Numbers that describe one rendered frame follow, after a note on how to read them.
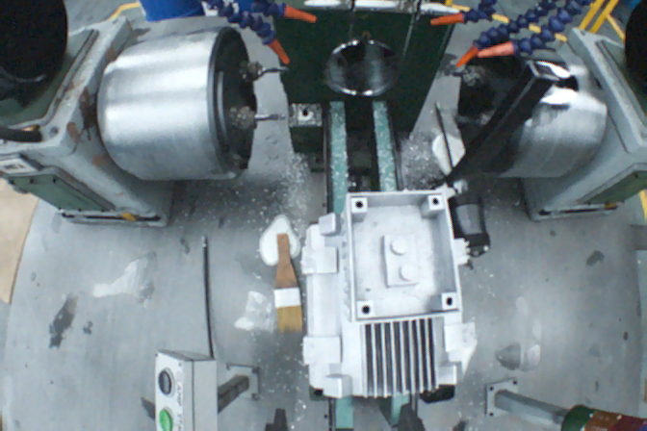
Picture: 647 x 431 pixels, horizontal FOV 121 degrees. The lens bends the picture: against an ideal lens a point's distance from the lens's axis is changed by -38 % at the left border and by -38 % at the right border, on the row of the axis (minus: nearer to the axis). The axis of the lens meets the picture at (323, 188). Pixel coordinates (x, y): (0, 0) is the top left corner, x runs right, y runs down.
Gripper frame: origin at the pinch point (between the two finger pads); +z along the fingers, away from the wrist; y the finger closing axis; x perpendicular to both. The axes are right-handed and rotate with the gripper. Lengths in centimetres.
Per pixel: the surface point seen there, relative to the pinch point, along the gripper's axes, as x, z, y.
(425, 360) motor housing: -1.0, 8.7, 8.7
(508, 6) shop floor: 179, 242, 195
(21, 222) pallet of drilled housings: -14, 110, -199
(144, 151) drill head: 20.7, 22.5, -26.4
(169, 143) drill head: 21.5, 21.9, -21.8
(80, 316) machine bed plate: -16, 34, -61
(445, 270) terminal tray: 7.9, 11.1, 10.6
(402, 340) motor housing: 1.7, 9.0, 6.1
